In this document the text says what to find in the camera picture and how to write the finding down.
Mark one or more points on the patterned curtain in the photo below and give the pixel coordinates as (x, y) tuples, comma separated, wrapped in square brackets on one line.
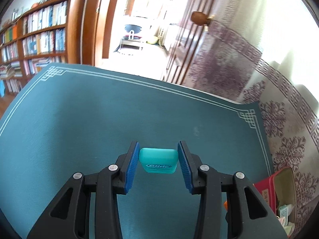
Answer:
[(266, 51)]

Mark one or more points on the teal table mat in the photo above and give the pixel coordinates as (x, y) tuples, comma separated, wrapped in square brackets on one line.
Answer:
[(72, 118)]

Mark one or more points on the light blue printed box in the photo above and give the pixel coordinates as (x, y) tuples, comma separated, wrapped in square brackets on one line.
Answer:
[(285, 211)]

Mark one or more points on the teal dental floss box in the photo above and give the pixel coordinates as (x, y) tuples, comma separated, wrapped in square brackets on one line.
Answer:
[(158, 160)]

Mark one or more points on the wooden door frame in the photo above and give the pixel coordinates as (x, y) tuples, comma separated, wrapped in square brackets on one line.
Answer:
[(96, 31)]

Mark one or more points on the red pink tin box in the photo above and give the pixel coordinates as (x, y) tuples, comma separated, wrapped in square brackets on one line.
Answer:
[(277, 190)]

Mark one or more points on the wooden curtain knob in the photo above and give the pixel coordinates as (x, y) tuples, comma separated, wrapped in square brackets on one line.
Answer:
[(201, 19)]

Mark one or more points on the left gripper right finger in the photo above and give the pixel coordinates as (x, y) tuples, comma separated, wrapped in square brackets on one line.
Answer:
[(248, 215)]

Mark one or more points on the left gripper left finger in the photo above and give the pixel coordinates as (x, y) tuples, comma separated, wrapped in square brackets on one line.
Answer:
[(68, 213)]

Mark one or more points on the wooden bookshelf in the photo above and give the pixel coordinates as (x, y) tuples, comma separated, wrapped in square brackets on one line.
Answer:
[(49, 32)]

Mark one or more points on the black wok on stand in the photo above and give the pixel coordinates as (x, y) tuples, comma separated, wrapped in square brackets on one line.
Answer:
[(132, 32)]

